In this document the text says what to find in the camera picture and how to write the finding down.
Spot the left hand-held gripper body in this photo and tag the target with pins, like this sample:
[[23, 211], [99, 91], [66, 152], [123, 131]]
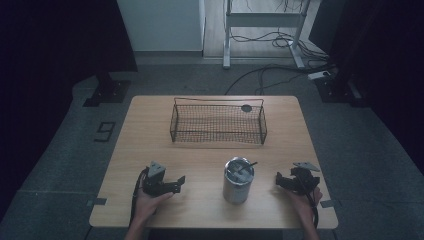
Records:
[[156, 170]]

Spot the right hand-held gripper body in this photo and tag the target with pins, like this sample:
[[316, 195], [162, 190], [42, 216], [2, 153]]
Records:
[[303, 178]]

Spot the person's right hand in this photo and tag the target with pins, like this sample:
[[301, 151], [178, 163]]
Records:
[[301, 205]]

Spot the person's left hand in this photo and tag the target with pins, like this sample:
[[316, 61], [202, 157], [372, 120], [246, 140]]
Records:
[[147, 205]]

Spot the black straw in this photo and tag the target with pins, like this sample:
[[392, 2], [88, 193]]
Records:
[[249, 165]]

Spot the grey tape piece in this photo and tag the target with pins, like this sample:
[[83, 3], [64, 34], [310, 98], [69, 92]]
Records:
[[97, 201], [327, 203]]

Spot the silver metal tumbler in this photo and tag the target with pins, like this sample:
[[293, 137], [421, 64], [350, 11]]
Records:
[[237, 190]]

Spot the black floor number marker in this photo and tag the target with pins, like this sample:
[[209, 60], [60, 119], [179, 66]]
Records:
[[105, 131]]

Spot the black round table grommet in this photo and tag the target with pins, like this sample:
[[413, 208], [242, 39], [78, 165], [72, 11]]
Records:
[[246, 108]]

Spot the black stand base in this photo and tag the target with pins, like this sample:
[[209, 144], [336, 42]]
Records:
[[110, 91], [335, 90]]

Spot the white power strip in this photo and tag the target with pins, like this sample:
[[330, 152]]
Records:
[[320, 75]]

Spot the white panel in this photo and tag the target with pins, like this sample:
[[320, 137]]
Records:
[[163, 23]]

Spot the dark curtain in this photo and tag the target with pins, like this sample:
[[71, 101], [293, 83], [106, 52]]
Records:
[[50, 50], [383, 50]]

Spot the white metal desk frame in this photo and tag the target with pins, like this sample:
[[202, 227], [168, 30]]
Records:
[[263, 19]]

